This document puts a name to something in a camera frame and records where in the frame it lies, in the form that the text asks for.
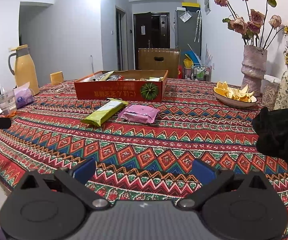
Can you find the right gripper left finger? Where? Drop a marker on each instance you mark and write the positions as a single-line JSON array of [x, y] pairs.
[[74, 181]]

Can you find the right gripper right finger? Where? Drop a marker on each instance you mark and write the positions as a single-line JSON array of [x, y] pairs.
[[213, 180]]

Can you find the clear plastic cup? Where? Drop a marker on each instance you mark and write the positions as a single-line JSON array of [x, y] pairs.
[[8, 104]]

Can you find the purple tissue pack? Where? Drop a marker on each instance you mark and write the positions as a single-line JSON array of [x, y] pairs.
[[23, 95]]

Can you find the patterned red tablecloth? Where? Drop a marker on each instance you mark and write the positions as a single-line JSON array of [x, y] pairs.
[[137, 161]]

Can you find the yellow thermos jug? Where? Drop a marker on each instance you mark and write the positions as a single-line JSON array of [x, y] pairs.
[[22, 67]]

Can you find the green snack bar pack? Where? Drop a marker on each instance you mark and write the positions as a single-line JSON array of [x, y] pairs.
[[101, 115]]

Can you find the yellow ceramic cup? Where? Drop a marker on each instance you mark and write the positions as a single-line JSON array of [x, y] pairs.
[[56, 78]]

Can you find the black fabric bundle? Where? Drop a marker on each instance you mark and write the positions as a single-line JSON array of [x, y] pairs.
[[272, 130]]

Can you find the pink snack pack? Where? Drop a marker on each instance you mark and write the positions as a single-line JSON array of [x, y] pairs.
[[139, 113]]

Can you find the glass jar of grains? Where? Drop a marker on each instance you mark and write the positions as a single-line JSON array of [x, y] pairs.
[[270, 91]]

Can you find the floral white vase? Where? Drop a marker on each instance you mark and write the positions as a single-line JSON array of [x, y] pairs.
[[282, 96]]

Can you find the red cardboard snack box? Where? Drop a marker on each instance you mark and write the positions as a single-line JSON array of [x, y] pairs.
[[128, 85]]

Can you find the pink textured vase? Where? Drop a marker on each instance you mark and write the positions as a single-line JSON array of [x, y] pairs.
[[253, 68]]

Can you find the brown cardboard carton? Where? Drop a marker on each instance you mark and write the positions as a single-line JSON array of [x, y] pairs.
[[160, 59]]

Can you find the grey refrigerator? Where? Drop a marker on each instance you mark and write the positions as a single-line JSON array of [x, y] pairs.
[[186, 30]]

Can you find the dark entrance door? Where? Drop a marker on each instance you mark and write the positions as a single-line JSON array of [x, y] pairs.
[[151, 30]]

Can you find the yellow box on fridge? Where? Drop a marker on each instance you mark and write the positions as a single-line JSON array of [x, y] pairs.
[[190, 5]]

